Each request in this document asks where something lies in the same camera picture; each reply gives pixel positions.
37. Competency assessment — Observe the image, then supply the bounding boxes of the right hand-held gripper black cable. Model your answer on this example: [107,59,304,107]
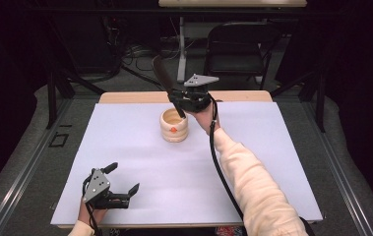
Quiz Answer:
[207,92,245,221]

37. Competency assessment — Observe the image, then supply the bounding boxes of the grey metal floor rail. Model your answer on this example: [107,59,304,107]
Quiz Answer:
[0,97,74,236]
[299,100,373,236]

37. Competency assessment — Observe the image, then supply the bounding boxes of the hand-held gripper black cable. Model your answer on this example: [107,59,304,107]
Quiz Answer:
[81,173,103,236]
[207,92,245,221]

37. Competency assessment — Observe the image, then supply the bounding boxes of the black spatula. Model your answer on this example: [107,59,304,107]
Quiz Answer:
[152,54,188,120]

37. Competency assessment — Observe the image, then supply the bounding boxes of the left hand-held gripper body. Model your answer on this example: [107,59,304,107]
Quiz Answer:
[81,168,132,210]

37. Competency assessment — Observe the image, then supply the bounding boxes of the left hand-held gripper black cable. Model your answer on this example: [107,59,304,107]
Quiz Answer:
[81,173,103,236]

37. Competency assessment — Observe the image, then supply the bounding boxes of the bundle of floor cables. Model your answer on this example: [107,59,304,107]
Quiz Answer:
[119,30,183,73]

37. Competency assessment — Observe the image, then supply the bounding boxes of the cream ribbed holder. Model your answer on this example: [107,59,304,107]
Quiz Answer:
[158,107,189,144]

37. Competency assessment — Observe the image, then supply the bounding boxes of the person's right hand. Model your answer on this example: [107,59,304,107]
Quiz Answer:
[188,99,221,136]

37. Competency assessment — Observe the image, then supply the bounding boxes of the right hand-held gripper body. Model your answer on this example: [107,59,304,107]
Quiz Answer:
[176,73,220,114]

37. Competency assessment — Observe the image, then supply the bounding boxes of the white-legged wooden table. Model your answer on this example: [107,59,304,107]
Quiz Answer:
[157,0,308,84]

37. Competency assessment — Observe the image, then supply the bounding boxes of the person's left hand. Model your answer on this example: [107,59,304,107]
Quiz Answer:
[78,200,108,228]

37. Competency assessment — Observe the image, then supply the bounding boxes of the black folding chair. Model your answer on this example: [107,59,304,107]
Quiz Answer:
[202,21,282,91]

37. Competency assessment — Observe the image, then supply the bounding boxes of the white table mat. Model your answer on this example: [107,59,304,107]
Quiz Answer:
[49,100,324,227]

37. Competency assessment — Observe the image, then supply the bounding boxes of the black metal stand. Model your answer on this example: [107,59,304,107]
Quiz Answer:
[270,63,328,134]
[43,16,107,131]

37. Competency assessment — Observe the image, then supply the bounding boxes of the red patterned clothing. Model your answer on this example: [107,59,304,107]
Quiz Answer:
[216,225,245,236]

